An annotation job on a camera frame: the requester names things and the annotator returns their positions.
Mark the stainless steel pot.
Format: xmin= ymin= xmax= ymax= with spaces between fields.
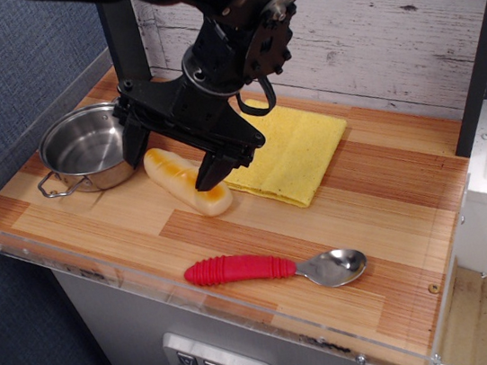
xmin=38 ymin=102 xmax=141 ymax=199

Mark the black cable loop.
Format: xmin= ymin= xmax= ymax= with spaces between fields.
xmin=233 ymin=73 xmax=279 ymax=120

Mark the black frame post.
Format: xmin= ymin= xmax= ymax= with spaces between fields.
xmin=96 ymin=0 xmax=153 ymax=81
xmin=455 ymin=0 xmax=487 ymax=157

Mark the clear acrylic table guard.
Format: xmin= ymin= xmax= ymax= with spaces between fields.
xmin=0 ymin=0 xmax=487 ymax=365

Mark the black right frame post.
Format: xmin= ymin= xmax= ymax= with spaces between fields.
xmin=455 ymin=0 xmax=487 ymax=157

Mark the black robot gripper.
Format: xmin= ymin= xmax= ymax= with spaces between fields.
xmin=114 ymin=65 xmax=266 ymax=192

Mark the grey cabinet with button panel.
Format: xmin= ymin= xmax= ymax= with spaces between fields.
xmin=49 ymin=222 xmax=404 ymax=365

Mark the red handled metal spoon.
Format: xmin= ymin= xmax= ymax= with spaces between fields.
xmin=184 ymin=249 xmax=367 ymax=288

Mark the toy bread loaf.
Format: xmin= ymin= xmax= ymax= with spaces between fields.
xmin=144 ymin=147 xmax=234 ymax=217

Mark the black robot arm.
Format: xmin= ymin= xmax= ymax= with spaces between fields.
xmin=45 ymin=0 xmax=297 ymax=191

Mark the black left frame post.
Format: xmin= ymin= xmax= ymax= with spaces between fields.
xmin=96 ymin=0 xmax=153 ymax=81

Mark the yellow cloth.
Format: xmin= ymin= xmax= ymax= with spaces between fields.
xmin=225 ymin=106 xmax=347 ymax=208

